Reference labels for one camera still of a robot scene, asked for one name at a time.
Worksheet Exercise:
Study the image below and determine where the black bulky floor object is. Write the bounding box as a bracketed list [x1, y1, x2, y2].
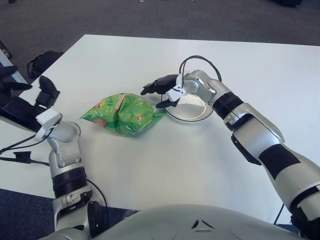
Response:
[272, 0, 303, 6]

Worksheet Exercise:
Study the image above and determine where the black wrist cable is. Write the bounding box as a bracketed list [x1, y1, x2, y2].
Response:
[0, 134, 51, 166]
[179, 55, 223, 82]

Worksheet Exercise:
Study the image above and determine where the white plate with black rim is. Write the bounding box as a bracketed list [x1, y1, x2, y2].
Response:
[163, 93, 214, 123]

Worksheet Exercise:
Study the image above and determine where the thin black elbow cable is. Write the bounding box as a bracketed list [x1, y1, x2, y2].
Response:
[86, 179, 110, 221]

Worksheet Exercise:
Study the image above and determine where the dark flat floor object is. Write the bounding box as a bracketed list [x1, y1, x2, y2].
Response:
[0, 39, 12, 60]

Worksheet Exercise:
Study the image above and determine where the green snack bag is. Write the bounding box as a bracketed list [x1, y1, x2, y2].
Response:
[79, 92, 167, 138]

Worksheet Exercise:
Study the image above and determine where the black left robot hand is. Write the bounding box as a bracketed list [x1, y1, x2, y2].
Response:
[0, 65, 61, 132]

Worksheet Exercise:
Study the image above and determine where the thin black shoulder cable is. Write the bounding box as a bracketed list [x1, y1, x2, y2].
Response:
[274, 202, 286, 226]

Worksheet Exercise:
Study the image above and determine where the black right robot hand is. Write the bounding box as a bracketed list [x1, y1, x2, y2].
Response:
[140, 74, 180, 110]

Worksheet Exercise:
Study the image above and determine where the white table leg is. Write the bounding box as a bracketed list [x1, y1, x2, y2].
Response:
[0, 51, 28, 85]

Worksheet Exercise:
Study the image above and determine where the black backpack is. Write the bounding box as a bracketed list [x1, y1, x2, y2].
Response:
[26, 51, 65, 78]

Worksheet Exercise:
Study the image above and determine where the grey robot torso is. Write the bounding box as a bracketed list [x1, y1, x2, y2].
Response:
[84, 203, 301, 240]

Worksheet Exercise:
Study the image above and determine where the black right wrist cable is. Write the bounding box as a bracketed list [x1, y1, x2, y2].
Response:
[179, 55, 223, 82]

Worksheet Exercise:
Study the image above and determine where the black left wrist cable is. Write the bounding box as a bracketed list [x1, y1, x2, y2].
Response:
[0, 134, 51, 166]

